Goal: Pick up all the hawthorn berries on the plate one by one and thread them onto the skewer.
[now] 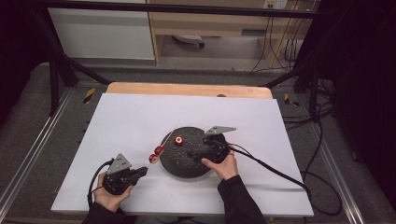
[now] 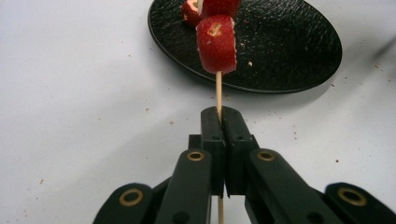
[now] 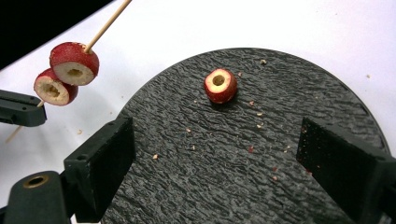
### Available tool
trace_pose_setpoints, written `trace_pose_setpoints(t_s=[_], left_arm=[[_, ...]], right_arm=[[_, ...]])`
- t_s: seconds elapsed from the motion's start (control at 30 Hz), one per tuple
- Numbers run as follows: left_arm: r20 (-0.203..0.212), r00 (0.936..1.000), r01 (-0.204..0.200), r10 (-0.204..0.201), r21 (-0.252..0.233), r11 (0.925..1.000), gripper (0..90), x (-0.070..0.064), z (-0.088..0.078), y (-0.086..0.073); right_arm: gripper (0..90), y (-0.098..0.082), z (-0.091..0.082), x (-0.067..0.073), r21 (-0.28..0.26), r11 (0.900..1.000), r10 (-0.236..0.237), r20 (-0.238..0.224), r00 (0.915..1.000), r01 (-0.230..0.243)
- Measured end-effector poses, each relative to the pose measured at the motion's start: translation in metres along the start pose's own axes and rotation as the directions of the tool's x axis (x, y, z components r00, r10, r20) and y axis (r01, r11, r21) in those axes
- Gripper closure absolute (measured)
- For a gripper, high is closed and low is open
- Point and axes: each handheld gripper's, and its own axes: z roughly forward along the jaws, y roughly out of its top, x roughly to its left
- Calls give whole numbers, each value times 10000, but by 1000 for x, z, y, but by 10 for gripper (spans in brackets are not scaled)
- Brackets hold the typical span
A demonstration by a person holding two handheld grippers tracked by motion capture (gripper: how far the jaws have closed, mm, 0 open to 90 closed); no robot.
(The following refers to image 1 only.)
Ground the person's right hand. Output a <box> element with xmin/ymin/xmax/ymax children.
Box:
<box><xmin>200</xmin><ymin>150</ymin><xmax>239</xmax><ymax>182</ymax></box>

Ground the light wooden desk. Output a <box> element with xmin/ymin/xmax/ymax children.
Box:
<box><xmin>146</xmin><ymin>0</ymin><xmax>316</xmax><ymax>68</ymax></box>

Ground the black round textured plate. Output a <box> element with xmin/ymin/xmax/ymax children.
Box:
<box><xmin>159</xmin><ymin>126</ymin><xmax>227</xmax><ymax>179</ymax></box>

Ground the yellow black striped tape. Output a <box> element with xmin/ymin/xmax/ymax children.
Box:
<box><xmin>82</xmin><ymin>87</ymin><xmax>96</xmax><ymax>105</ymax></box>
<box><xmin>283</xmin><ymin>92</ymin><xmax>301</xmax><ymax>107</ymax></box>

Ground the aluminium rail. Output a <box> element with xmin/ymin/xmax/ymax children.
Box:
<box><xmin>307</xmin><ymin>122</ymin><xmax>366</xmax><ymax>224</ymax></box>
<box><xmin>0</xmin><ymin>88</ymin><xmax>75</xmax><ymax>213</ymax></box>

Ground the left hand-held gripper cable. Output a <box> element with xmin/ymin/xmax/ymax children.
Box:
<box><xmin>87</xmin><ymin>159</ymin><xmax>115</xmax><ymax>208</ymax></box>

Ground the black metal frame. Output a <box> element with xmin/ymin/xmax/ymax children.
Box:
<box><xmin>32</xmin><ymin>0</ymin><xmax>335</xmax><ymax>118</ymax></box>

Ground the white cabinet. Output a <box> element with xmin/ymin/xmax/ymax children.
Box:
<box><xmin>46</xmin><ymin>0</ymin><xmax>156</xmax><ymax>61</ymax></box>

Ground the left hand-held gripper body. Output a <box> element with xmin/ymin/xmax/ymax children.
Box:
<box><xmin>102</xmin><ymin>152</ymin><xmax>140</xmax><ymax>196</ymax></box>

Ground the thin wooden skewer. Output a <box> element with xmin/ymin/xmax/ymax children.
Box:
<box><xmin>146</xmin><ymin>130</ymin><xmax>176</xmax><ymax>172</ymax></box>

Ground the white power strip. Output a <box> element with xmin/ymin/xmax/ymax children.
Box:
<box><xmin>262</xmin><ymin>0</ymin><xmax>290</xmax><ymax>10</ymax></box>

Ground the wooden table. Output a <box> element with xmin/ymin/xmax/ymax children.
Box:
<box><xmin>106</xmin><ymin>81</ymin><xmax>274</xmax><ymax>100</ymax></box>

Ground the bundle of black floor cables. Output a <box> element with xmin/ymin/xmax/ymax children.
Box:
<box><xmin>250</xmin><ymin>8</ymin><xmax>335</xmax><ymax>132</ymax></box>

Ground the right hand-held gripper cable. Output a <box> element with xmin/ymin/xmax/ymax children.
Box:
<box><xmin>227</xmin><ymin>142</ymin><xmax>344</xmax><ymax>217</ymax></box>

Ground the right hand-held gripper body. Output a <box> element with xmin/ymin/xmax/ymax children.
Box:
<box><xmin>198</xmin><ymin>125</ymin><xmax>237</xmax><ymax>164</ymax></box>

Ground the person's left hand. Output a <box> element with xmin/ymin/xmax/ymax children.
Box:
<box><xmin>93</xmin><ymin>172</ymin><xmax>134</xmax><ymax>214</ymax></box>

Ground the white board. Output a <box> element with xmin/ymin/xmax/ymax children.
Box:
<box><xmin>50</xmin><ymin>92</ymin><xmax>315</xmax><ymax>217</ymax></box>

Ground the office chair base caster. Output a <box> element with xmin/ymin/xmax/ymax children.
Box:
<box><xmin>172</xmin><ymin>34</ymin><xmax>206</xmax><ymax>49</ymax></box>

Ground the hand-held gripper cable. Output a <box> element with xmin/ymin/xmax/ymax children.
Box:
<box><xmin>227</xmin><ymin>142</ymin><xmax>344</xmax><ymax>217</ymax></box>
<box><xmin>87</xmin><ymin>159</ymin><xmax>115</xmax><ymax>208</ymax></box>

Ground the black curtain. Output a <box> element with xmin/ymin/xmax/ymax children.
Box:
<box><xmin>0</xmin><ymin>0</ymin><xmax>52</xmax><ymax>127</ymax></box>
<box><xmin>306</xmin><ymin>0</ymin><xmax>396</xmax><ymax>214</ymax></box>

